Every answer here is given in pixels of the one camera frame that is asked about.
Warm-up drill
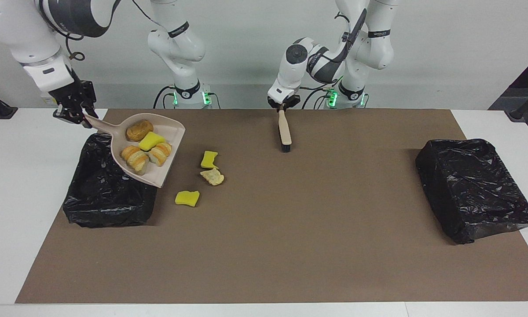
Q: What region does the beige brush with black bristles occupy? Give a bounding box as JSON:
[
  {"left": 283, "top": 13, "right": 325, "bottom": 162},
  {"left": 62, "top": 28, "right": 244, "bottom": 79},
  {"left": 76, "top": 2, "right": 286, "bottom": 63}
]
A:
[{"left": 277, "top": 109, "right": 292, "bottom": 153}]

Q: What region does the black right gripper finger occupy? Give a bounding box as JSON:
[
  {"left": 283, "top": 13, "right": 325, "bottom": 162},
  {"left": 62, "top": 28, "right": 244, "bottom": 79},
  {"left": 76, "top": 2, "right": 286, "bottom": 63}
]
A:
[
  {"left": 83, "top": 105, "right": 99, "bottom": 128},
  {"left": 53, "top": 108, "right": 82, "bottom": 124}
]

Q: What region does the black bag lined bin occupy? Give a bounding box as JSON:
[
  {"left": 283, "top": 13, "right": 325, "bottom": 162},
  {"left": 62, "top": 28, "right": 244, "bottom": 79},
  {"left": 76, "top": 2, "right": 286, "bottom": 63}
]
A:
[
  {"left": 63, "top": 132, "right": 158, "bottom": 229},
  {"left": 415, "top": 139, "right": 528, "bottom": 245}
]

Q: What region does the brown bread roll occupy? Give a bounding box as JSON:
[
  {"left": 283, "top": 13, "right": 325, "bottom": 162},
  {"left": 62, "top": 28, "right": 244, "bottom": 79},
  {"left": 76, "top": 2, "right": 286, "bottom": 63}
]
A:
[{"left": 126, "top": 119, "right": 154, "bottom": 142}]

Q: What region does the small striped croissant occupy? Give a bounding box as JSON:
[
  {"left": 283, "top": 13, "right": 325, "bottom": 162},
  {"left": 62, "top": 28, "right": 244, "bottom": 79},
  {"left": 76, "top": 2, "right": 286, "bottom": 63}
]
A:
[{"left": 149, "top": 142, "right": 172, "bottom": 167}]

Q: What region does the notched yellow sponge piece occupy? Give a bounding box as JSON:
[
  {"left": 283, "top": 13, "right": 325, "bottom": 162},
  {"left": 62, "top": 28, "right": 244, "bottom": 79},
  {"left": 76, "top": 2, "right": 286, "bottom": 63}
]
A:
[{"left": 201, "top": 151, "right": 220, "bottom": 170}]

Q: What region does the pale torn bread piece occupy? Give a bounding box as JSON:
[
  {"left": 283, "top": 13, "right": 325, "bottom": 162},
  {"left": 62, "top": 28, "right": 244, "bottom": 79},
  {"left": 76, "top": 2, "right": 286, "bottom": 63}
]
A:
[{"left": 200, "top": 168, "right": 225, "bottom": 186}]

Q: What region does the brown table mat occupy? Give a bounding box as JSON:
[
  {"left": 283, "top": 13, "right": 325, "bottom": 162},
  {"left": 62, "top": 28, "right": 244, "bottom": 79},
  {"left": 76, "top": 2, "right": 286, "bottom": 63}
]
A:
[{"left": 15, "top": 109, "right": 528, "bottom": 304}]

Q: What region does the large striped croissant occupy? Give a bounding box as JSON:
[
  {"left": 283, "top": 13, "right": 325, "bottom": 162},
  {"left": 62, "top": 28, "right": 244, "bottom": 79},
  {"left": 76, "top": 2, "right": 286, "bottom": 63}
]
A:
[{"left": 120, "top": 146, "right": 150, "bottom": 175}]

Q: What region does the beige plastic dustpan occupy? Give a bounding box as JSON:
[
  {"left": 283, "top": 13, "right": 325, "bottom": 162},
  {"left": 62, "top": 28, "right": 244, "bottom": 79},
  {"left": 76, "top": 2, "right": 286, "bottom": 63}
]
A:
[{"left": 84, "top": 113, "right": 186, "bottom": 188}]

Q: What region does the black stand leg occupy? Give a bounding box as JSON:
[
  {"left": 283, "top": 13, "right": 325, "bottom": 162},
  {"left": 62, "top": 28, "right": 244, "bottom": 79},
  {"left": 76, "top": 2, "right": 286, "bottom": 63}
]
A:
[
  {"left": 505, "top": 86, "right": 528, "bottom": 123},
  {"left": 0, "top": 85, "right": 18, "bottom": 120}
]

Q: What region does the white power strip box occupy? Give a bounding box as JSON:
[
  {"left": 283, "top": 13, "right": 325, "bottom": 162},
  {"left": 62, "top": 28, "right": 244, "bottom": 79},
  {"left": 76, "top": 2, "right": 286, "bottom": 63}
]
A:
[{"left": 40, "top": 85, "right": 88, "bottom": 107}]

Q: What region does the yellow sponge wedge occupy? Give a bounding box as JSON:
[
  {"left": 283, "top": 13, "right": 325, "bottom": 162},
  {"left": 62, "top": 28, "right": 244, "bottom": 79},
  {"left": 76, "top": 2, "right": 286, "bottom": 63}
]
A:
[{"left": 139, "top": 131, "right": 166, "bottom": 151}]

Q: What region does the yellow sponge chunk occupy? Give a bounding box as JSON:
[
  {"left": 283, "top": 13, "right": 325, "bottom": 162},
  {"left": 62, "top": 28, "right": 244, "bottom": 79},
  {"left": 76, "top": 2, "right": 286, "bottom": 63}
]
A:
[{"left": 175, "top": 190, "right": 200, "bottom": 207}]

